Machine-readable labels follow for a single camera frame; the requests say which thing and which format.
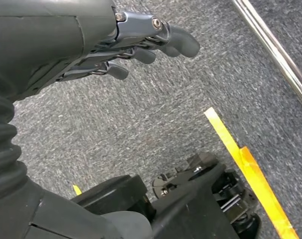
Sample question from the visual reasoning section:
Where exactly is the stainless steel workbench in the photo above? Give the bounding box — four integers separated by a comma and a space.
230, 0, 302, 111

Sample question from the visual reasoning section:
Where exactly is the yellow floor tape outline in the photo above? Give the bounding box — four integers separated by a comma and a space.
204, 106, 300, 239

